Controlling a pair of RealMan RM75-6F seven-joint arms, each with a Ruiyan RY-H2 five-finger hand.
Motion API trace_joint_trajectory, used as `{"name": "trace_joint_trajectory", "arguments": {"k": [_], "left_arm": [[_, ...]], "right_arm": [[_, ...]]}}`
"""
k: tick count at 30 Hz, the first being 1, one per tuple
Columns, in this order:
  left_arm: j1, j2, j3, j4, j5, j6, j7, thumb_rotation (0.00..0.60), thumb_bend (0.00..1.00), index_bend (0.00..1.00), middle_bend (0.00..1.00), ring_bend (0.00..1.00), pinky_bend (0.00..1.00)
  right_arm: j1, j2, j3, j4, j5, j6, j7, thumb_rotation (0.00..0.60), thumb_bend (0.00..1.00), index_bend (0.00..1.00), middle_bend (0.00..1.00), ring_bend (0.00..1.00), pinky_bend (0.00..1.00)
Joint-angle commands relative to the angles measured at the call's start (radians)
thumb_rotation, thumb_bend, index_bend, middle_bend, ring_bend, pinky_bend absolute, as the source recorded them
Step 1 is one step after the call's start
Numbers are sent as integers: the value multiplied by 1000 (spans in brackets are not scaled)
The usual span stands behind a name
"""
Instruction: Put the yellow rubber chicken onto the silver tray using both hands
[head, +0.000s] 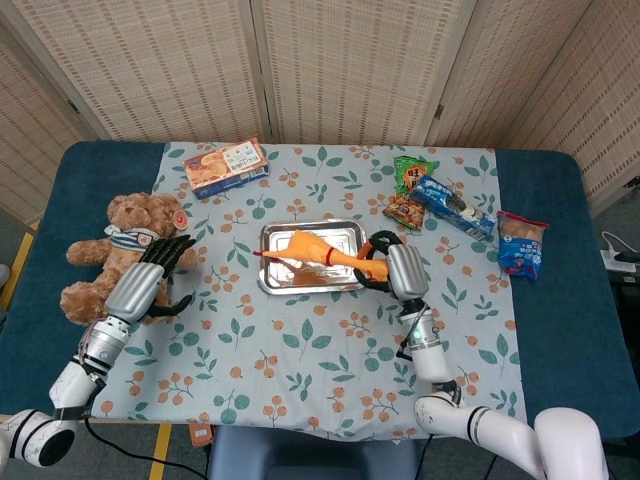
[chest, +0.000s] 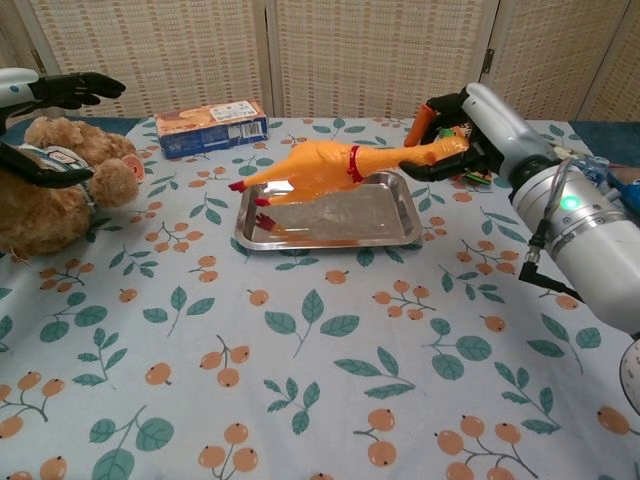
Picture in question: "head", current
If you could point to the dark blue table cover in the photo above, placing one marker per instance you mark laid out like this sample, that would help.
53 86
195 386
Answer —
560 325

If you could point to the blue bread bag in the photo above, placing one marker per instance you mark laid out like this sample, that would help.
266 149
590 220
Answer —
520 245

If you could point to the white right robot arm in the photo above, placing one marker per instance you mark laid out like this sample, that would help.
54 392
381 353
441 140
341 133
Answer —
435 360

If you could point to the green snack bag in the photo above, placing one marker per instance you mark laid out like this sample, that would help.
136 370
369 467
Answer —
405 210

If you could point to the small orange tag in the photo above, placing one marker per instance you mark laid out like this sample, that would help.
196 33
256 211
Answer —
201 434

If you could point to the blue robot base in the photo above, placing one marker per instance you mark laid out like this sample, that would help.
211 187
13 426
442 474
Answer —
310 457

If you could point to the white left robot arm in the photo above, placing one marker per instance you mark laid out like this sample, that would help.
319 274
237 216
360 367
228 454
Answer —
70 385

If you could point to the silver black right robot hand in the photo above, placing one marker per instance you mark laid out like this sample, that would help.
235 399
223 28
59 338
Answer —
407 272

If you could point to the brown teddy bear striped shirt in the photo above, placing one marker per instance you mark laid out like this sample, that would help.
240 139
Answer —
135 215

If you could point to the black box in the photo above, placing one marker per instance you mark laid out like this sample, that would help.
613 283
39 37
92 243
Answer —
629 310

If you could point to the woven folding screen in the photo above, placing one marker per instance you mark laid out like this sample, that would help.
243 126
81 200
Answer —
340 65

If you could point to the orange and blue biscuit box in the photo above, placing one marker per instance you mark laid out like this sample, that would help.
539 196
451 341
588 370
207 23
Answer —
220 170

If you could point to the light floral tablecloth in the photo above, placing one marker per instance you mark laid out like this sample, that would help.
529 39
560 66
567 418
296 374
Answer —
320 360

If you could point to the silver metal tray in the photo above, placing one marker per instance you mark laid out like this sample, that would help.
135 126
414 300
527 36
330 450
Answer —
345 235

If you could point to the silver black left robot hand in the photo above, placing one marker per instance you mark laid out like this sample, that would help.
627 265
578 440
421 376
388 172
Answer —
135 290

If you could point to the orange rubber chicken toy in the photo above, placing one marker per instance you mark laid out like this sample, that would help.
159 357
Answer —
310 250

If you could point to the long blue cookie package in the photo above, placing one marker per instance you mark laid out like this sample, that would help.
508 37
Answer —
450 207

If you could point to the white power strip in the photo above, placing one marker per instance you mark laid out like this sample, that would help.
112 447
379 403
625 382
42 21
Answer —
617 255

